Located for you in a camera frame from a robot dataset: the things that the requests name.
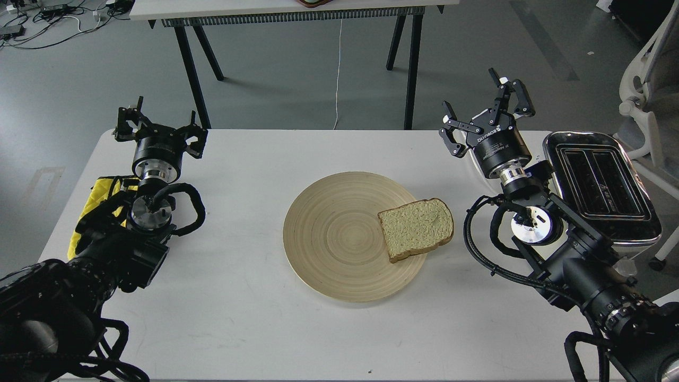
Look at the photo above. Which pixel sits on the round wooden plate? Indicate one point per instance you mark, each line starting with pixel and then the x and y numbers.
pixel 334 242

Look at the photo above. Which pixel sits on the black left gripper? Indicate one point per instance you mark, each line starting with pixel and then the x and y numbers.
pixel 159 150

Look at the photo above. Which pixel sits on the white background table black legs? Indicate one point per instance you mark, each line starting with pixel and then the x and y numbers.
pixel 180 15

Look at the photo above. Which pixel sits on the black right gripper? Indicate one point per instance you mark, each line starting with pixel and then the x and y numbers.
pixel 498 144

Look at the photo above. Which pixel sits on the white office chair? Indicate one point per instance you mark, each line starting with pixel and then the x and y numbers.
pixel 648 93

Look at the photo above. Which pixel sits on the cream chrome toaster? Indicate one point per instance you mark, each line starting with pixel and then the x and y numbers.
pixel 595 177

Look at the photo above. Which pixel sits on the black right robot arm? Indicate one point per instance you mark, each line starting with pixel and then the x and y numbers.
pixel 572 261

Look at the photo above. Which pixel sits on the slice of bread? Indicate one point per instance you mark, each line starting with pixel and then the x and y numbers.
pixel 416 228

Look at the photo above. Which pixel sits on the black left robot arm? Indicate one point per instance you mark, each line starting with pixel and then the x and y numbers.
pixel 52 321

